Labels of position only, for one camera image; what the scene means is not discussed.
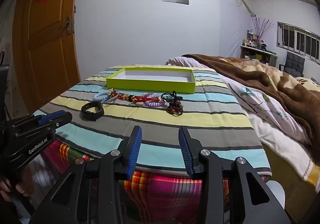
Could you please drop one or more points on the black wristband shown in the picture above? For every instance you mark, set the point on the black wristband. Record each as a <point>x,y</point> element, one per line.
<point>95,116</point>

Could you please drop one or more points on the white wall pipe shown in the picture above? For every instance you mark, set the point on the white wall pipe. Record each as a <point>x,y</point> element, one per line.
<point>246,5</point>

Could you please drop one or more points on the white round stool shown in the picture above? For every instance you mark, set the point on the white round stool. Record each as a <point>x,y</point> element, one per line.
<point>276,191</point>

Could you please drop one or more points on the decorative purple branches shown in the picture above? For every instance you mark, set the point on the decorative purple branches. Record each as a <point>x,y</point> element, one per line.
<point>261,28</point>

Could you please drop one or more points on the pink plaid cloth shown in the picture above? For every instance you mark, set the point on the pink plaid cloth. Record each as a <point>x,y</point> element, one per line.
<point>160,189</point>

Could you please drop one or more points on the striped bed sheet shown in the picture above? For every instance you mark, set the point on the striped bed sheet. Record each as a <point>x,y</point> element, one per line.
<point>175,119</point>

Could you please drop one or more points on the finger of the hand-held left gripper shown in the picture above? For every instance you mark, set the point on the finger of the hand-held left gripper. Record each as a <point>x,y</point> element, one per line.
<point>48,118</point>
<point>64,118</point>

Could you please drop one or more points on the grey plastic sheet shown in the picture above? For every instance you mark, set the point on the grey plastic sheet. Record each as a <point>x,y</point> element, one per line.
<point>12,39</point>

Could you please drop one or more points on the cluttered wooden shelf desk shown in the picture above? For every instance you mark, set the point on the cluttered wooden shelf desk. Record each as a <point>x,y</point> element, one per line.
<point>257,53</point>

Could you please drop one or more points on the barred window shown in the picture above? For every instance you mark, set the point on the barred window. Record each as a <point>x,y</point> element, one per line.
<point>300,39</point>

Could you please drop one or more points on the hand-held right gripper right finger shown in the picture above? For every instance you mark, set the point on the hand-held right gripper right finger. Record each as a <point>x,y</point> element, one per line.
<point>185,151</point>

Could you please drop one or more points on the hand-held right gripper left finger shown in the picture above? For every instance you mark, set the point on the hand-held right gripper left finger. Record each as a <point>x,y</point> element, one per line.
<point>133,151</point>

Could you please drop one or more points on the brown fleece blanket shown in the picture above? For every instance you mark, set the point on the brown fleece blanket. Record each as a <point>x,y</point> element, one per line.
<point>287,81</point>

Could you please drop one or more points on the black office chair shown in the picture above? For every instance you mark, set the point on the black office chair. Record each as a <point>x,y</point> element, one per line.
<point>293,63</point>

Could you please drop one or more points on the person's left hand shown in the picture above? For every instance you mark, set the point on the person's left hand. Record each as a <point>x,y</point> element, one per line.
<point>21,190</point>

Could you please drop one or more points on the brass door lock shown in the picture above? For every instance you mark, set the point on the brass door lock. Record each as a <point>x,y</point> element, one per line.
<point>68,24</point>

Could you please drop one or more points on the green shallow cardboard box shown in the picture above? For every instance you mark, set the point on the green shallow cardboard box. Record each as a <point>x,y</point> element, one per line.
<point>150,86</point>

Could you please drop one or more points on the cluster of bottles and jars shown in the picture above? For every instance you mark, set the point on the cluster of bottles and jars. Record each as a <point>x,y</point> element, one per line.
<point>253,41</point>

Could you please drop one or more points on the white floral quilt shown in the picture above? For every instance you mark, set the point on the white floral quilt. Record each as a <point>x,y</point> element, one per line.
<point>265,119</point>

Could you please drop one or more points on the orange wooden door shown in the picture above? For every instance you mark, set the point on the orange wooden door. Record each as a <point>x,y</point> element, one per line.
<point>45,51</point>

